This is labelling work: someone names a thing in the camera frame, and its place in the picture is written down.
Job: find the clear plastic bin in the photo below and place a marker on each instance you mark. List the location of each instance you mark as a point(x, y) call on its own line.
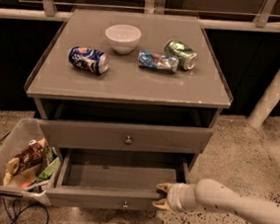
point(24, 184)

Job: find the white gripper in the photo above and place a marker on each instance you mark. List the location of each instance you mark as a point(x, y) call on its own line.
point(173, 197)

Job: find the white ceramic bowl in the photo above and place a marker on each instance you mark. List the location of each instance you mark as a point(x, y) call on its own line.
point(123, 38)

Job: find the grey drawer cabinet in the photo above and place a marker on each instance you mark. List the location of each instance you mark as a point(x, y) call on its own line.
point(128, 93)

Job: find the blue soda can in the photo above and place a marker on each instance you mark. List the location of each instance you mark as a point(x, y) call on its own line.
point(89, 59)

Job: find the green snack packet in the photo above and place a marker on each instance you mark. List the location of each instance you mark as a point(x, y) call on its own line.
point(51, 163)

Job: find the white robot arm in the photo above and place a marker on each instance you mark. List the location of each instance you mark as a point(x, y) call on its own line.
point(211, 196)

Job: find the white diagonal post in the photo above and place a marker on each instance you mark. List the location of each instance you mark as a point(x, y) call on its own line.
point(278, 84)

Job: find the green soda can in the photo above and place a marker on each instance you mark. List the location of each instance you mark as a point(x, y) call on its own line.
point(185, 54)

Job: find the brown snack bag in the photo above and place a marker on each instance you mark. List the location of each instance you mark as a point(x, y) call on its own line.
point(30, 156)

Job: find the grey drawer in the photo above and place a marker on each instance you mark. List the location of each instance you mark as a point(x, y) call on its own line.
point(115, 179)
point(125, 136)

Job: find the grey top drawer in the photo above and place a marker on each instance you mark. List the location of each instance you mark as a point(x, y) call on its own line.
point(125, 136)

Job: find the metal railing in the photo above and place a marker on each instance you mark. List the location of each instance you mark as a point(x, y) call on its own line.
point(240, 15)

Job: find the crushed light blue can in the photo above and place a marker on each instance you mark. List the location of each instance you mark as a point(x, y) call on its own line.
point(154, 61)

